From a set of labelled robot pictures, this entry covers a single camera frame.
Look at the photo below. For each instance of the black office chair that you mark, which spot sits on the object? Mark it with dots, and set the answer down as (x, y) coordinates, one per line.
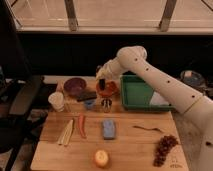
(15, 127)

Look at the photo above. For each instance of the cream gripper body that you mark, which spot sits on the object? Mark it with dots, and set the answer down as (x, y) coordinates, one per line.
(107, 71)

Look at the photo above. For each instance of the white plastic cup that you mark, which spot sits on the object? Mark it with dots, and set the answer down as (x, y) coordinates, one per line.
(56, 99)

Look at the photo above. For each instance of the purple bowl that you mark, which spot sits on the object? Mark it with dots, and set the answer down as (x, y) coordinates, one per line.
(75, 86)

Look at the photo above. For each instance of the red bowl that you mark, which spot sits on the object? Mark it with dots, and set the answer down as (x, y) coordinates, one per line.
(110, 89)

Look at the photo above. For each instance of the grey bowl on right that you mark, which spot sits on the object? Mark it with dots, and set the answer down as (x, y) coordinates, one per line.
(193, 79)

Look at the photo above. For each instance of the green plastic bin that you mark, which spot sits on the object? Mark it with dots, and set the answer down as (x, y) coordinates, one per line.
(136, 95)

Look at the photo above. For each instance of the dark dish brush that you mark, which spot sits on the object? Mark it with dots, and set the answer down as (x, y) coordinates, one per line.
(102, 84)

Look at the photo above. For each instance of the yellow apple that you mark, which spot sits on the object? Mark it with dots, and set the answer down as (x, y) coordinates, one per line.
(101, 158)

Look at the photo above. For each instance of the small blue cup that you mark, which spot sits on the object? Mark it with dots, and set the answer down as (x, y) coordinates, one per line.
(89, 104)

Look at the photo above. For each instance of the white cloth in bin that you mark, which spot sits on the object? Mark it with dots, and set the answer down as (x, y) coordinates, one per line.
(157, 99)

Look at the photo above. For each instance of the blue sponge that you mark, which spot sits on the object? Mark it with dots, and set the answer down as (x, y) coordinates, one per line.
(109, 129)

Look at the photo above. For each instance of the orange carrot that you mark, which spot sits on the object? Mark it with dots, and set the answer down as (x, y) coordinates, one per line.
(81, 120)

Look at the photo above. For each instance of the wooden cutting board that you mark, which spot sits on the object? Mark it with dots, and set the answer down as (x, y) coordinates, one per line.
(131, 150)

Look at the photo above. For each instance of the dark metal fork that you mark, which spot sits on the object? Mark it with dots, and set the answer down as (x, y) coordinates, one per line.
(148, 129)

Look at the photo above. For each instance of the purple grape bunch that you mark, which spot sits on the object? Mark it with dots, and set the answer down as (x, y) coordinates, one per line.
(164, 146)

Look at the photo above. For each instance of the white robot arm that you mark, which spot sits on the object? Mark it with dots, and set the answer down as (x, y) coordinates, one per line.
(192, 104)

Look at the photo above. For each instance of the black rectangular block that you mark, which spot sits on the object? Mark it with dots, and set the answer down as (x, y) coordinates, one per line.
(84, 96)

